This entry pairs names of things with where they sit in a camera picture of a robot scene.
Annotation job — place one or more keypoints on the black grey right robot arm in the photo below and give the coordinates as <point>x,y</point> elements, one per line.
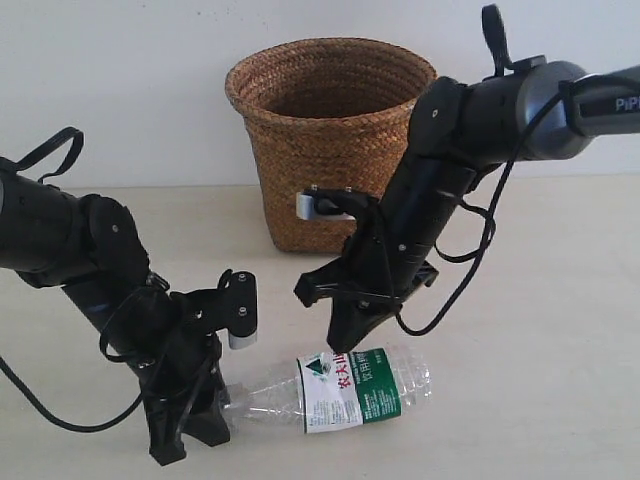
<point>534,110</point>

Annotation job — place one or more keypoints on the clear plastic water bottle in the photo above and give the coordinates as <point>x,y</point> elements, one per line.
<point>326,392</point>

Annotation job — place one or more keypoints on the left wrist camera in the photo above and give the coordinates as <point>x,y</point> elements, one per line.
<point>239,296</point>

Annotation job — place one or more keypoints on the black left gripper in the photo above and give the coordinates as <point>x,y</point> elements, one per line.
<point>177,351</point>

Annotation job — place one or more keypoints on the brown woven wicker basket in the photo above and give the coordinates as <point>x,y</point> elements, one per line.
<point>330,112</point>

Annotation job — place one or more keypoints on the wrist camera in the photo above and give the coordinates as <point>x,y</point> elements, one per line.
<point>239,296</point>
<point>323,204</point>

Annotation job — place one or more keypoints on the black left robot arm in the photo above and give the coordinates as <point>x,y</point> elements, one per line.
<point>90,248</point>

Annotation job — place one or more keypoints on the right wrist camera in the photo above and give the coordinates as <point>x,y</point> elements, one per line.
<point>323,204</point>

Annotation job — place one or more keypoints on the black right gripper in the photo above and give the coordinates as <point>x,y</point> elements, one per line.
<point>372,275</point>

